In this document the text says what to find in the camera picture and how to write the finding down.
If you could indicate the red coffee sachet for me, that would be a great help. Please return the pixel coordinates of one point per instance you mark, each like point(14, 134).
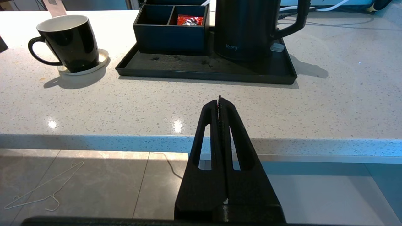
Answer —
point(190, 20)

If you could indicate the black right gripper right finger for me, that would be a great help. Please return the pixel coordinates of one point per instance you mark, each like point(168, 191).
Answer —
point(251, 185)

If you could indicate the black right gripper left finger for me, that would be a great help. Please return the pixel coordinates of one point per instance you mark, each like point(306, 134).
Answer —
point(198, 188)

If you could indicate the white round coaster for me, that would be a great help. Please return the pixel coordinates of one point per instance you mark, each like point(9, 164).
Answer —
point(102, 59)

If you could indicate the small clear plastic piece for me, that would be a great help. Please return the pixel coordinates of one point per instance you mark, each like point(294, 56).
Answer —
point(277, 47)

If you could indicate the black rectangular serving tray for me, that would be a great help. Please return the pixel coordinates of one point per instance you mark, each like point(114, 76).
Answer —
point(204, 67)

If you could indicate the black compartment organizer box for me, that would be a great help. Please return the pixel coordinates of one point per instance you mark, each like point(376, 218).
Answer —
point(169, 39)

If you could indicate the black mug white inside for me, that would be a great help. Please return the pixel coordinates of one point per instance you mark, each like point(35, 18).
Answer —
point(72, 44)

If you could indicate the beige QR code sign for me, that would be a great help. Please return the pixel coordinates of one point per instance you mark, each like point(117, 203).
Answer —
point(56, 7)

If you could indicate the black electric kettle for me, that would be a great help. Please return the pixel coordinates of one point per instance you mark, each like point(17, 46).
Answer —
point(245, 28)

